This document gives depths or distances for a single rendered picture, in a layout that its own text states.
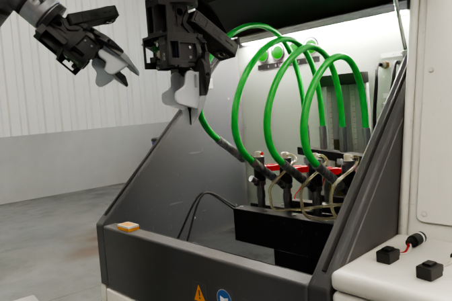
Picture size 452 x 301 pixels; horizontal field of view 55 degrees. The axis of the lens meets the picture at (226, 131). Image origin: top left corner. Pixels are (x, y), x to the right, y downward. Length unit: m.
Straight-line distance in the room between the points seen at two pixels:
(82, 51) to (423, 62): 0.66
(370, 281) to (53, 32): 0.73
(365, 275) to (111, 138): 7.31
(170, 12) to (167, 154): 0.61
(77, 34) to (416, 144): 0.69
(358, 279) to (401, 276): 0.06
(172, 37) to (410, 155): 0.47
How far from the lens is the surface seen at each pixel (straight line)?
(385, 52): 1.18
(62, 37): 0.96
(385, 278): 0.66
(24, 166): 7.44
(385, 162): 0.81
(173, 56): 0.71
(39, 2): 0.97
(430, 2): 0.91
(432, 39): 0.89
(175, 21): 0.75
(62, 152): 7.57
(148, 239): 1.01
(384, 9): 1.16
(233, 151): 0.99
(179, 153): 1.29
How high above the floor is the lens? 1.23
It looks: 3 degrees down
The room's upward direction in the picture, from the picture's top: 4 degrees counter-clockwise
